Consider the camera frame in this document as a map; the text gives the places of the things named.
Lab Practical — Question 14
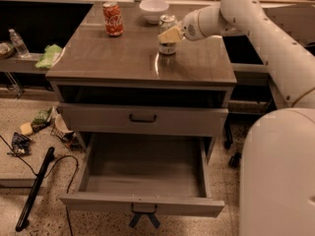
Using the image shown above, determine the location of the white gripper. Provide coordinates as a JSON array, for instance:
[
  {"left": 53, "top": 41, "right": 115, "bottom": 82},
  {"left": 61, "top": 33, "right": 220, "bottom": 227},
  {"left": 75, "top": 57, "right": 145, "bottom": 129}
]
[{"left": 157, "top": 10, "right": 201, "bottom": 44}]

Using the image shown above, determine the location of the green white 7up can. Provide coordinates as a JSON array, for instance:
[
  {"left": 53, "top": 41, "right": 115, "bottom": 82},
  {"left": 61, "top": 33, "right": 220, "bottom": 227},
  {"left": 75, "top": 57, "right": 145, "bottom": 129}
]
[{"left": 158, "top": 15, "right": 177, "bottom": 55}]

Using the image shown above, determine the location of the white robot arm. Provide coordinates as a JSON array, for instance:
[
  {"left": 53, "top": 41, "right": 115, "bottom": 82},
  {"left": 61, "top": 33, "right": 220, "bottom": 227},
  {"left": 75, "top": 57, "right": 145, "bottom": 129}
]
[{"left": 157, "top": 0, "right": 315, "bottom": 236}]

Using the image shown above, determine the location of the red coca-cola can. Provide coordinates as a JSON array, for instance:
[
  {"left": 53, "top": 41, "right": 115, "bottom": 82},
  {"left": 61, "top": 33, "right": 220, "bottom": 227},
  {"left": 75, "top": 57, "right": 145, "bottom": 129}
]
[{"left": 102, "top": 2, "right": 123, "bottom": 36}]

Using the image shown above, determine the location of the grey wooden drawer cabinet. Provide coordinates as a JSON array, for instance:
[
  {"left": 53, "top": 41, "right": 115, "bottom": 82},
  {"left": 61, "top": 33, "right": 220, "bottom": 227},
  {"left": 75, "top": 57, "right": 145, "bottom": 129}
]
[{"left": 46, "top": 3, "right": 236, "bottom": 151}]

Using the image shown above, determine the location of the closed grey upper drawer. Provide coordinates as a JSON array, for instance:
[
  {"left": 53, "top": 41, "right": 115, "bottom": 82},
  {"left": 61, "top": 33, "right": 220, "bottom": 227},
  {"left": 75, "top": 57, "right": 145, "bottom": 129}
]
[{"left": 58, "top": 103, "right": 228, "bottom": 137}]

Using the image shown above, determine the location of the open grey lower drawer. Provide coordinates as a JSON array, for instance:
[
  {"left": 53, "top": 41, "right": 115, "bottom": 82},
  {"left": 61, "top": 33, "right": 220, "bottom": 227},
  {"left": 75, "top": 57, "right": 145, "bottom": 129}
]
[{"left": 60, "top": 133, "right": 224, "bottom": 217}]

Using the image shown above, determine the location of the white ceramic bowl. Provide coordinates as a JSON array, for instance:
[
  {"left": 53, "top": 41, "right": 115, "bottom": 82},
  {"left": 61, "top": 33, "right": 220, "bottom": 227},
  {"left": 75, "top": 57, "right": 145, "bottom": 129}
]
[{"left": 139, "top": 0, "right": 169, "bottom": 24}]

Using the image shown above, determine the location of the green crumpled cloth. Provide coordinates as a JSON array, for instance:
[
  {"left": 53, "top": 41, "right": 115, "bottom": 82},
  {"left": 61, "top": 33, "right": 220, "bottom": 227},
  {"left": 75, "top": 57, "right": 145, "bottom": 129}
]
[{"left": 35, "top": 44, "right": 62, "bottom": 69}]

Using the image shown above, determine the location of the black office chair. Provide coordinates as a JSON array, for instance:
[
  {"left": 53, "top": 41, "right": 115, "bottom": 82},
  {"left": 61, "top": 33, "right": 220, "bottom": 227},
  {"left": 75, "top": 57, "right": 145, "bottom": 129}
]
[{"left": 223, "top": 118, "right": 241, "bottom": 168}]

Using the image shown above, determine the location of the clear plastic water bottle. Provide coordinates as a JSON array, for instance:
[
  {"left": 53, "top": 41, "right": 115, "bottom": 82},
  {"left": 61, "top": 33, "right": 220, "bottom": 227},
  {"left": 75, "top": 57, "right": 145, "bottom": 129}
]
[{"left": 9, "top": 29, "right": 30, "bottom": 58}]

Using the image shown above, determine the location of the green chip bag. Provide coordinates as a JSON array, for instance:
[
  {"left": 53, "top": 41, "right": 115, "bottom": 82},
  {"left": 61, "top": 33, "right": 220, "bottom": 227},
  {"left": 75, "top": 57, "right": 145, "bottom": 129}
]
[{"left": 31, "top": 107, "right": 53, "bottom": 133}]

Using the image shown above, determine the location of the brown bowl on shelf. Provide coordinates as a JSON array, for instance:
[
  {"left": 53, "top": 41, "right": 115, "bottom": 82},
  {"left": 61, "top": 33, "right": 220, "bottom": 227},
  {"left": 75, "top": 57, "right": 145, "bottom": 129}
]
[{"left": 0, "top": 42, "right": 15, "bottom": 59}]

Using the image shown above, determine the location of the yellow sponge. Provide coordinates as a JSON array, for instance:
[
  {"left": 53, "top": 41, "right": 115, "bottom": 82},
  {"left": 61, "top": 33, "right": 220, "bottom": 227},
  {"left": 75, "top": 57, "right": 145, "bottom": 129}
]
[{"left": 20, "top": 123, "right": 33, "bottom": 136}]

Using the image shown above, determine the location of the blue snack bag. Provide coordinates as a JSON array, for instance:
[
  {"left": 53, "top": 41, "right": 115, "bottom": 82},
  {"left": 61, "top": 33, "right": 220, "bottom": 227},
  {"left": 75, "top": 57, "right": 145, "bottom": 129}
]
[{"left": 9, "top": 132, "right": 32, "bottom": 156}]

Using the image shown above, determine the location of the black long bar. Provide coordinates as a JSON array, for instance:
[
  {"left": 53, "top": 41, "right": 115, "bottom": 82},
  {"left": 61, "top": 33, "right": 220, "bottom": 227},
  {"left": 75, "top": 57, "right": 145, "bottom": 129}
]
[{"left": 15, "top": 147, "right": 55, "bottom": 232}]

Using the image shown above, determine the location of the wire basket with items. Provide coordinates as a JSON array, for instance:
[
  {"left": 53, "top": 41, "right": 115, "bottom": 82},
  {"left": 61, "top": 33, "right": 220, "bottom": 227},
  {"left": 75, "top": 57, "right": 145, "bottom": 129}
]
[{"left": 51, "top": 114, "right": 81, "bottom": 150}]

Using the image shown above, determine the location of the black floor cable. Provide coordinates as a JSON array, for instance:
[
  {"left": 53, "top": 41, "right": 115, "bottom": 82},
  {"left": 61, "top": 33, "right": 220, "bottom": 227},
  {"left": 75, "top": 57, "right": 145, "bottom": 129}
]
[{"left": 0, "top": 135, "right": 80, "bottom": 236}]

